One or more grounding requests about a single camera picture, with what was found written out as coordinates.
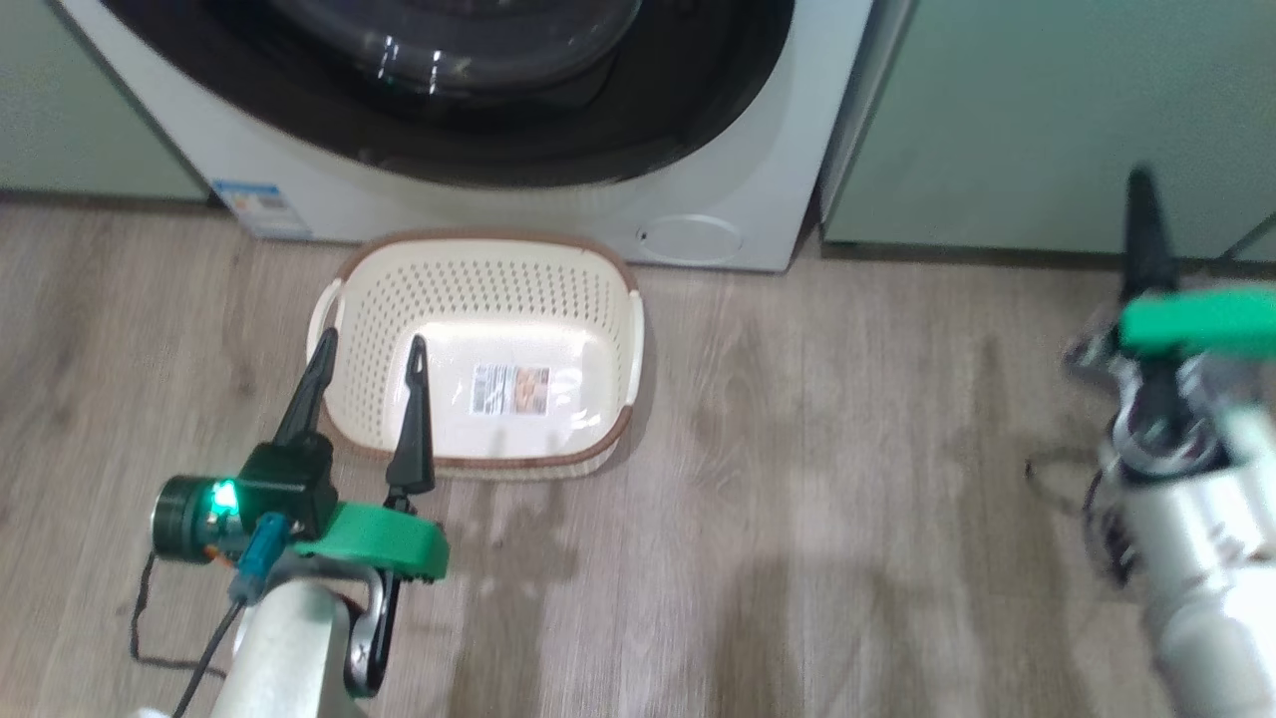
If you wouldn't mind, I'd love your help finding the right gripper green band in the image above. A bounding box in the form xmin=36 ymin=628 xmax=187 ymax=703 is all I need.
xmin=1065 ymin=166 xmax=1276 ymax=482

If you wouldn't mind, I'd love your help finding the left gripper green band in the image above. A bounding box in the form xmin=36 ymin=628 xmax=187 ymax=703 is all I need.
xmin=272 ymin=327 xmax=450 ymax=699

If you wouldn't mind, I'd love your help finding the pale green cabinet door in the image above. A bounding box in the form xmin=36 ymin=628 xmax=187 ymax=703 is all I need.
xmin=1236 ymin=214 xmax=1276 ymax=262

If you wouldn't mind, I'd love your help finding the paper label in basket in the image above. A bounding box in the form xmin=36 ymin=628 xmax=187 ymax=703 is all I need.
xmin=471 ymin=364 xmax=551 ymax=418

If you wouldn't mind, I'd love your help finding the cream perforated laundry basket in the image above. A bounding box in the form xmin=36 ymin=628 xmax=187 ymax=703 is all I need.
xmin=307 ymin=229 xmax=647 ymax=482

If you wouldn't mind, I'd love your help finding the white front-load washing machine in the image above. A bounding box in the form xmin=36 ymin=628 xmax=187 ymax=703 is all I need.
xmin=55 ymin=0 xmax=878 ymax=272

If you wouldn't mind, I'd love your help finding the pale green cabinet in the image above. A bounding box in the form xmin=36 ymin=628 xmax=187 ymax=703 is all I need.
xmin=0 ymin=0 xmax=210 ymax=200
xmin=822 ymin=0 xmax=1276 ymax=260

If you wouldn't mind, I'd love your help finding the blue energy label sticker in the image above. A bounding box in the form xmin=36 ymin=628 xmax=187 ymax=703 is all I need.
xmin=211 ymin=179 xmax=312 ymax=240

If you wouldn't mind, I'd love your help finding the round washer filter cover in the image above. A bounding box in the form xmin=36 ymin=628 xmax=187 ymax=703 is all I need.
xmin=638 ymin=214 xmax=744 ymax=265

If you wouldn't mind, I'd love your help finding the blue left cable connector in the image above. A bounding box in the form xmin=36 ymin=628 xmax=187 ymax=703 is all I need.
xmin=229 ymin=512 xmax=292 ymax=604

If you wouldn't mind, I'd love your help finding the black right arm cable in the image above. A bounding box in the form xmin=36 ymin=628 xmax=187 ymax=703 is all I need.
xmin=1025 ymin=449 xmax=1137 ymax=591

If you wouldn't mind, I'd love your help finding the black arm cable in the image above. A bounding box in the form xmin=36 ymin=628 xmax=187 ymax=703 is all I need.
xmin=130 ymin=551 xmax=248 ymax=714
xmin=1025 ymin=449 xmax=1137 ymax=591

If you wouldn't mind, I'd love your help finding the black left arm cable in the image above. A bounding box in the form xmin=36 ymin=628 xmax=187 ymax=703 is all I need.
xmin=130 ymin=551 xmax=248 ymax=714

